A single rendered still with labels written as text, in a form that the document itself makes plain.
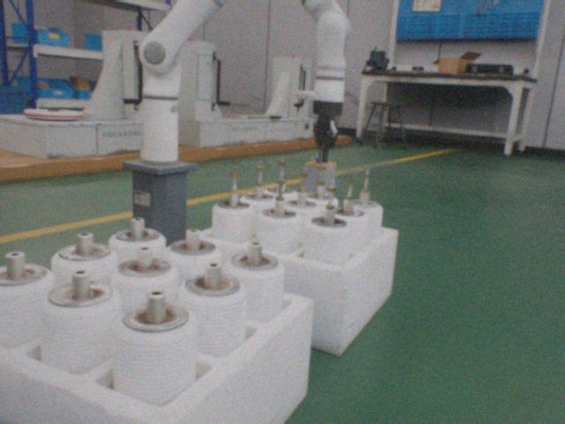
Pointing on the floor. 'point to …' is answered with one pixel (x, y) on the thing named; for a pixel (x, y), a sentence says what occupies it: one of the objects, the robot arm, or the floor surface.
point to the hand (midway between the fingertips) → (323, 157)
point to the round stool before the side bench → (388, 123)
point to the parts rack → (60, 48)
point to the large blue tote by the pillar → (12, 100)
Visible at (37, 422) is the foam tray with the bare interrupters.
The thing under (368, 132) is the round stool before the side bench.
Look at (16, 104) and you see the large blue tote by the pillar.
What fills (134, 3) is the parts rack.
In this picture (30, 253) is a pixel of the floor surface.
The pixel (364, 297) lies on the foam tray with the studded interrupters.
